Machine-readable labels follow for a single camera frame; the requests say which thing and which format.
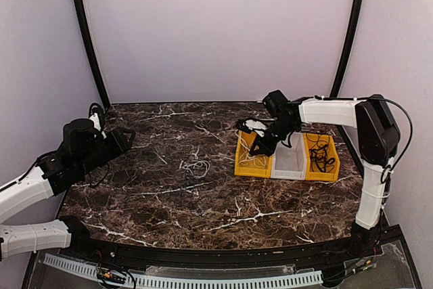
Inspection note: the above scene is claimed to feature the white translucent bin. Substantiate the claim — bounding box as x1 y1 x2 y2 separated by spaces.
271 133 307 180

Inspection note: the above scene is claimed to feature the thick black cable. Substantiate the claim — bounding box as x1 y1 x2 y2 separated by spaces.
309 143 336 173

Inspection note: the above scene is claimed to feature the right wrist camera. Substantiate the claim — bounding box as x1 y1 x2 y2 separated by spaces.
235 119 267 134

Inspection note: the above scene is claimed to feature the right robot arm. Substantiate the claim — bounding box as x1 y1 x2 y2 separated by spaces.
237 90 414 231

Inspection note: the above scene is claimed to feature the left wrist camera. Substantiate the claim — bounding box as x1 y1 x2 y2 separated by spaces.
89 102 105 131

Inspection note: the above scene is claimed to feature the white slotted cable duct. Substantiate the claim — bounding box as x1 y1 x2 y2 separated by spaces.
43 254 323 288

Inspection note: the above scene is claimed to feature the yellow bin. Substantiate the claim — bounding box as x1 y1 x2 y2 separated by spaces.
303 133 340 183
234 131 273 178

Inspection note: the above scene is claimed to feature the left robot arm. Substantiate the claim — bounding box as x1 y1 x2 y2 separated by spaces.
1 114 135 259

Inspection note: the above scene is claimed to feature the black frame post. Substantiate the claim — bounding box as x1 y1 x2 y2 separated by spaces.
330 0 363 97
73 0 111 110

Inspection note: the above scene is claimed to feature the thin black cable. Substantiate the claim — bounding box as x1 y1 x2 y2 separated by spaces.
306 132 334 151

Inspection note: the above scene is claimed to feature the right black frame post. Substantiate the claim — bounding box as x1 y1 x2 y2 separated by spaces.
330 0 363 97

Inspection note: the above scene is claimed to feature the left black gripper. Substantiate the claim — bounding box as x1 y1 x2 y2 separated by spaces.
77 127 135 177

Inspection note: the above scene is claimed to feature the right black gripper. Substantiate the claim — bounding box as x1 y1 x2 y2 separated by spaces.
250 118 298 156

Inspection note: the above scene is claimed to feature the left black frame post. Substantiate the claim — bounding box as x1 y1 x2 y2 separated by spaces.
73 0 111 110

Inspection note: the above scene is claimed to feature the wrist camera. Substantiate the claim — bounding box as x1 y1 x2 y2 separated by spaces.
89 102 105 131
235 119 267 134

